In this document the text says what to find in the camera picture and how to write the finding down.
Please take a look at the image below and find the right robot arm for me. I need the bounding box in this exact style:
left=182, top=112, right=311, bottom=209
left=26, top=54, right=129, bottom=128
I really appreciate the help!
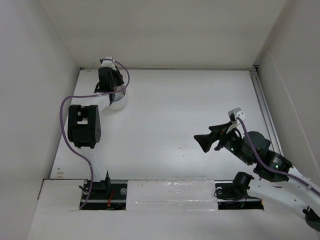
left=193, top=118, right=320, bottom=231

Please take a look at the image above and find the aluminium rail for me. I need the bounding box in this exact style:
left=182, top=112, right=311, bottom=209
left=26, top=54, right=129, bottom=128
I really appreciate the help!
left=249, top=65, right=284, bottom=155
left=79, top=180, right=264, bottom=211

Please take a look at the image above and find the aluminium rail front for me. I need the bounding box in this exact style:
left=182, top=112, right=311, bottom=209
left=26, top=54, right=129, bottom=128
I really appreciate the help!
left=79, top=180, right=264, bottom=211

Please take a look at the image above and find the aluminium rail right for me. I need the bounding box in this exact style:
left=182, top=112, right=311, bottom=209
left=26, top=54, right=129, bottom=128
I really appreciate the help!
left=249, top=65, right=284, bottom=155

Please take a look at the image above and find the white round divided organizer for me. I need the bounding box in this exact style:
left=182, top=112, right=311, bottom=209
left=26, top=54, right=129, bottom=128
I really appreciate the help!
left=106, top=85, right=128, bottom=111

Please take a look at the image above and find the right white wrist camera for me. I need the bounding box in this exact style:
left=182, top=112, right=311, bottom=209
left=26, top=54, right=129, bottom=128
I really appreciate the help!
left=228, top=107, right=246, bottom=125

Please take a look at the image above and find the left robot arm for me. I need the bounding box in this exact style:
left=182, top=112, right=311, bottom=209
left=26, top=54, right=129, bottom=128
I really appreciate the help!
left=67, top=62, right=128, bottom=199

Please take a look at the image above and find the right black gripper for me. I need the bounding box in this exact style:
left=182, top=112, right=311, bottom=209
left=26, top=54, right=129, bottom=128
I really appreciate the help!
left=193, top=120, right=252, bottom=165

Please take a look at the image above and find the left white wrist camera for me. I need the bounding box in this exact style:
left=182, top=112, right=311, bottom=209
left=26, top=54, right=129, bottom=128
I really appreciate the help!
left=99, top=56, right=117, bottom=71

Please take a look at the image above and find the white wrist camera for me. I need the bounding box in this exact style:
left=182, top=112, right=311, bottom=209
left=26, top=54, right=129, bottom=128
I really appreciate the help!
left=228, top=107, right=246, bottom=125
left=99, top=56, right=117, bottom=71

